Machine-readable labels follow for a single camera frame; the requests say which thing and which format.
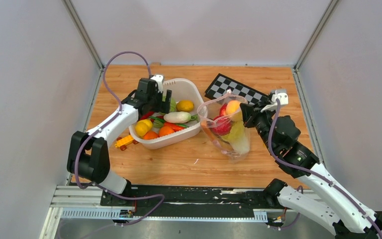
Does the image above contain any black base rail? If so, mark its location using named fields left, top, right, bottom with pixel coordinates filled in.
left=47, top=184, right=353, bottom=228

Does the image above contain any yellow napa cabbage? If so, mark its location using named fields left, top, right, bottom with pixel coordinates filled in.
left=222, top=121, right=250, bottom=155

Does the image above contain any clear zip top bag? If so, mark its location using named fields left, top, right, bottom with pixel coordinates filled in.
left=197, top=89, right=250, bottom=162

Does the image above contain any orange fruit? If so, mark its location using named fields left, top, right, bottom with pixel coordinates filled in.
left=158, top=126, right=175, bottom=137
left=142, top=130, right=159, bottom=140

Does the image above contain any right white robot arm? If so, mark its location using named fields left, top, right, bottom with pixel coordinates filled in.
left=240, top=100, right=382, bottom=239

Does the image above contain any green round cabbage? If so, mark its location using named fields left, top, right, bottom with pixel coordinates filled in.
left=169, top=98, right=177, bottom=113

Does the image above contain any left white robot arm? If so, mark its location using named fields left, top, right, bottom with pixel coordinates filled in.
left=67, top=74, right=172, bottom=206

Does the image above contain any white plastic basket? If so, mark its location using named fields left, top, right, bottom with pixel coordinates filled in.
left=128, top=78, right=203, bottom=149

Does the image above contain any black white checkerboard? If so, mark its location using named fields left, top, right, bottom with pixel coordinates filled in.
left=204, top=73, right=269, bottom=105

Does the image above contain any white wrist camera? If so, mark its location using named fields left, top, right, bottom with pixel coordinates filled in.
left=261, top=89, right=289, bottom=112
left=150, top=74, right=164, bottom=93

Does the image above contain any red chili pepper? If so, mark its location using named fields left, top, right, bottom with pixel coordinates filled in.
left=139, top=112, right=155, bottom=120

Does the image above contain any yellow lemon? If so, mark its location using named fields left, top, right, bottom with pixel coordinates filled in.
left=135, top=119, right=153, bottom=137

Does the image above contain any carrot with green stem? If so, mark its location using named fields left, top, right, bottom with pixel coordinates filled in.
left=150, top=116, right=188, bottom=131

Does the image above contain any white daikon radish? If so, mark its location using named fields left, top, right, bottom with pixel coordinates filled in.
left=163, top=112, right=191, bottom=123

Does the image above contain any yellow peach fruit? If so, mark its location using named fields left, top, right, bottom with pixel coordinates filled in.
left=225, top=100, right=242, bottom=122

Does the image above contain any yellow toy car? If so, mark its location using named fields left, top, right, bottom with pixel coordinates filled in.
left=114, top=134, right=139, bottom=151

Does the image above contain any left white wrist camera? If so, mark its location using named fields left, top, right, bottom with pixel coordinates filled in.
left=150, top=74, right=164, bottom=93

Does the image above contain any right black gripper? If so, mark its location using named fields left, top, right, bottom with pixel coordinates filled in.
left=240, top=101, right=277, bottom=154

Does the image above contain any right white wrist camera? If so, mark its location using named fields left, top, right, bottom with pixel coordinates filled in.
left=261, top=89, right=289, bottom=112

